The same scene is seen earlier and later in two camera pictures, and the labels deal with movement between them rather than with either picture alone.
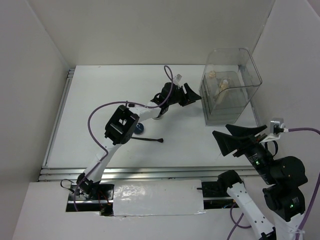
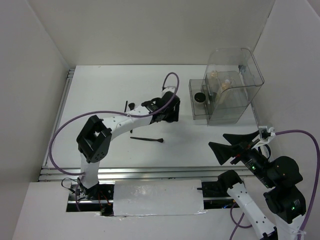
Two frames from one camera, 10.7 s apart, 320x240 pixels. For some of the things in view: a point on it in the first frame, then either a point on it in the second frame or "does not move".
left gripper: x=192 y=96 -> x=173 y=116
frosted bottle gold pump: x=212 y=74 does not move
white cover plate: x=157 y=197 does not move
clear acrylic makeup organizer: x=231 y=75 does not move
